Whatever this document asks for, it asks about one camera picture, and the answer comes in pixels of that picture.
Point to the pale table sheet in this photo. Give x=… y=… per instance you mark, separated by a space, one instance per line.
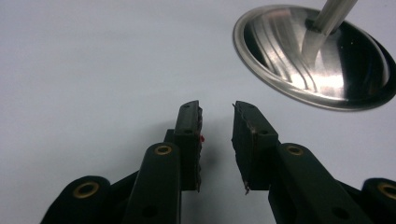
x=93 y=62

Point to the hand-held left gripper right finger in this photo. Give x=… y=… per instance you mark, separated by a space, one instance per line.
x=295 y=186

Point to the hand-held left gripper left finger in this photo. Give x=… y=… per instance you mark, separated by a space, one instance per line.
x=158 y=186

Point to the steel utensil stand with hooks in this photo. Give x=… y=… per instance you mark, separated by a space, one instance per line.
x=280 y=46

